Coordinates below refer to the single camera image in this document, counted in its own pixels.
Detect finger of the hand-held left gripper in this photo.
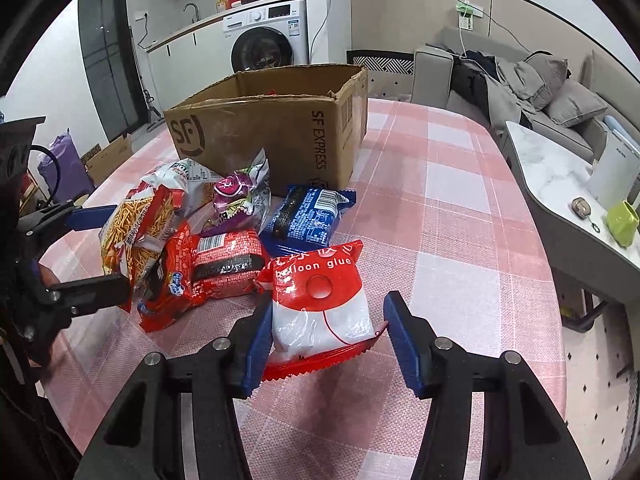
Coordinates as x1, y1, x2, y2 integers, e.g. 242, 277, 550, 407
20, 199, 119, 235
46, 274, 133, 313

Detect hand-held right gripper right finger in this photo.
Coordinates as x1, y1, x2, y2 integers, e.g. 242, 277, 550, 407
382, 291, 591, 480

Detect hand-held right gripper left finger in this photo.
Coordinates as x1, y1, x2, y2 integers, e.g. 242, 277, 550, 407
75, 302, 273, 480

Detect potato stick snack packet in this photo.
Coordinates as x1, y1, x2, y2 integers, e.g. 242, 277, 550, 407
99, 160, 223, 306

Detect red chocolate pie packet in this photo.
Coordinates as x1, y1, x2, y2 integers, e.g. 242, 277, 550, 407
132, 220, 201, 333

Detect red and white snack packet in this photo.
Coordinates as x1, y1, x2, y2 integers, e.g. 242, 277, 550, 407
255, 240, 388, 383

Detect red black-banded snack packet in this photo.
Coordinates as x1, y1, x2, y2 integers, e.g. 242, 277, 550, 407
192, 229, 266, 306

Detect purple candy packet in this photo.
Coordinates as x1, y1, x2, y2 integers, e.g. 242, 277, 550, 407
202, 147, 273, 238

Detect blue cookie packet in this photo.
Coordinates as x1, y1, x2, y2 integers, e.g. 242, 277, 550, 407
259, 185, 357, 256

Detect brown cardboard box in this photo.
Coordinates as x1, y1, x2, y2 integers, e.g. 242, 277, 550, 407
164, 63, 369, 195

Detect purple bag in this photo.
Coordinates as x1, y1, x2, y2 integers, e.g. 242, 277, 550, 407
37, 130, 96, 206

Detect small open cardboard box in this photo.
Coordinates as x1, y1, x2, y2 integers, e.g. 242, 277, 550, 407
82, 134, 135, 186

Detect pink checked tablecloth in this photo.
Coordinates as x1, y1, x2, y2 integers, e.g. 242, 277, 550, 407
37, 97, 571, 480

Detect dark glass door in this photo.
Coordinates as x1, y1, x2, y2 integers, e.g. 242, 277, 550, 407
77, 0, 151, 143

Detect white sink cabinet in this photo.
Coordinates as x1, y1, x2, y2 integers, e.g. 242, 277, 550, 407
147, 17, 226, 111

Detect small silver gadget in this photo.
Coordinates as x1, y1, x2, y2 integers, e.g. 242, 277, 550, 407
571, 196, 601, 231

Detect marble coffee table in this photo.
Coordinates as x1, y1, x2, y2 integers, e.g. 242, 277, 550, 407
500, 120, 640, 306

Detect white washing machine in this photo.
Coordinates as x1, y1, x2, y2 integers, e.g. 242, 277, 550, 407
221, 0, 310, 73

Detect green cup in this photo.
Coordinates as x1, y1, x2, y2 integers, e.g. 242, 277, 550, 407
606, 200, 640, 247

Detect black clothing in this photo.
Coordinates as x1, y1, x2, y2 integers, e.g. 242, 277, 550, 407
449, 50, 501, 121

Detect grey jacket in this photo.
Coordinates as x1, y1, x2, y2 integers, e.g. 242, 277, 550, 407
487, 60, 551, 133

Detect grey sofa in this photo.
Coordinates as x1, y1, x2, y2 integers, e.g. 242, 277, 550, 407
412, 27, 640, 161

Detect zigzag patterned chair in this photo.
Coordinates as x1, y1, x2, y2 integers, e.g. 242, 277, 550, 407
346, 49, 416, 101

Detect grey square cushion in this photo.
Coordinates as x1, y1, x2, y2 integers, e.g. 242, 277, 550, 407
524, 51, 572, 111
544, 79, 609, 129

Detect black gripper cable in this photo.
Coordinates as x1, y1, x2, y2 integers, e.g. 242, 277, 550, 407
29, 144, 62, 203

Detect white wall socket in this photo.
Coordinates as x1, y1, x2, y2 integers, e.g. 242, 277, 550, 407
455, 0, 483, 31

